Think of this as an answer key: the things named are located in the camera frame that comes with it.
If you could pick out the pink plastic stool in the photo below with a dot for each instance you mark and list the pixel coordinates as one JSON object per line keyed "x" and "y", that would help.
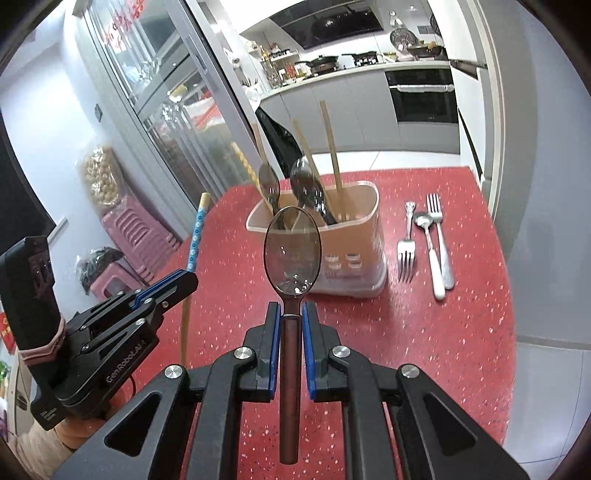
{"x": 108, "y": 286}

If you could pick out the rack of seasoning bottles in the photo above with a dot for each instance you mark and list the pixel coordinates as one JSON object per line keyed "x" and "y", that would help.
{"x": 281, "y": 67}

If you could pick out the glass-door cabinet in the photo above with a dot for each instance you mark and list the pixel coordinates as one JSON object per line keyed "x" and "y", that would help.
{"x": 161, "y": 101}

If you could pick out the grey kitchen counter cabinets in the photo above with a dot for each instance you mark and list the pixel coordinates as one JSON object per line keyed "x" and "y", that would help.
{"x": 351, "y": 110}

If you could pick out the black built-in oven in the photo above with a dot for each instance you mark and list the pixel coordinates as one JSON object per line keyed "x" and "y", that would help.
{"x": 422, "y": 99}

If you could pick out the wall switch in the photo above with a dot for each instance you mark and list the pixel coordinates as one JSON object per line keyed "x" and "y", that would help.
{"x": 98, "y": 113}

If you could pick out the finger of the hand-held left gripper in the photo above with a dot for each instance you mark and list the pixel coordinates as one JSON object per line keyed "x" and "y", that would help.
{"x": 175, "y": 279}
{"x": 157, "y": 314}

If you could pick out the metal strainer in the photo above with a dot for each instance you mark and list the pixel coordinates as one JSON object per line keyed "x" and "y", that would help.
{"x": 400, "y": 37}

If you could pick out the beige plastic utensil holder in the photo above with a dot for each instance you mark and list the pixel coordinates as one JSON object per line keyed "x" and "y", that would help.
{"x": 351, "y": 249}

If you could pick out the black garbage bag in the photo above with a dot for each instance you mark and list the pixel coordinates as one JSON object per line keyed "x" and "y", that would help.
{"x": 277, "y": 138}

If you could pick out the black wok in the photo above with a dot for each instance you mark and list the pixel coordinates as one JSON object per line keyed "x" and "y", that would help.
{"x": 321, "y": 63}

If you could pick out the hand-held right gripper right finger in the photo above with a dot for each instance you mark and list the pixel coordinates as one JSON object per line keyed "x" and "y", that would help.
{"x": 308, "y": 355}

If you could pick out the clear bag of snacks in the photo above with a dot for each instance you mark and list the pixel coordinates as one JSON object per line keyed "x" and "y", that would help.
{"x": 101, "y": 177}

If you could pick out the blue patterned wooden chopstick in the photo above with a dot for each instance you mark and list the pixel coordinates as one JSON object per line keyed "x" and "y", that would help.
{"x": 196, "y": 235}

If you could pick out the black frying pan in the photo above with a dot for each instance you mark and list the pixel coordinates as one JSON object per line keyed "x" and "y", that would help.
{"x": 425, "y": 50}

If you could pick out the stack of pink plastic stools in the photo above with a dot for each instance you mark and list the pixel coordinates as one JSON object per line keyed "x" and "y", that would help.
{"x": 143, "y": 235}

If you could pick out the person's left forearm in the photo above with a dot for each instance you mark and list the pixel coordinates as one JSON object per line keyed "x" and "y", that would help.
{"x": 37, "y": 452}

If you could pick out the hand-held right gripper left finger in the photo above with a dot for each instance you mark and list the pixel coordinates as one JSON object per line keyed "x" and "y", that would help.
{"x": 276, "y": 350}

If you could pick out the small metal fork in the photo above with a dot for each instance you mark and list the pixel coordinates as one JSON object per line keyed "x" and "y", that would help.
{"x": 406, "y": 258}

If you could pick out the person's left hand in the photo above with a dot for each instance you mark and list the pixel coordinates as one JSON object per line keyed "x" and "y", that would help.
{"x": 78, "y": 434}

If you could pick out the black range hood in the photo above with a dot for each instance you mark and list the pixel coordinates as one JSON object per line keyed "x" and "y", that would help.
{"x": 328, "y": 21}

